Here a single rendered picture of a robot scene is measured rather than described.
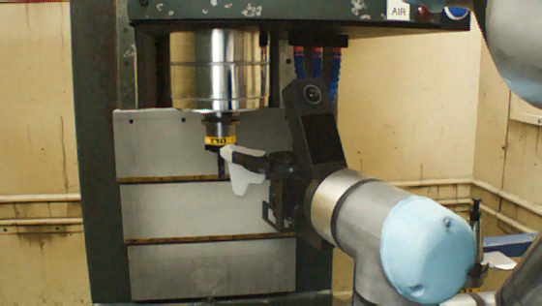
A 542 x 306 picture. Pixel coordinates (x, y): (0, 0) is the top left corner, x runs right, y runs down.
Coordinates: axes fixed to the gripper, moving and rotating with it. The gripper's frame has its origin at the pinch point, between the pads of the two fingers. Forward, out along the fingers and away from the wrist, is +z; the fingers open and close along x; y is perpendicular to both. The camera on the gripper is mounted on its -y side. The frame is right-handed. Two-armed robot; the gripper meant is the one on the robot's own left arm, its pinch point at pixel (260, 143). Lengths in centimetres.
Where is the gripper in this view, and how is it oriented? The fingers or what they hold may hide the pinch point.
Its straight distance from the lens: 66.6
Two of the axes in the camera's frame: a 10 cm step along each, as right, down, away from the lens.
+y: -0.2, 9.8, 2.2
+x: 9.1, -0.7, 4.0
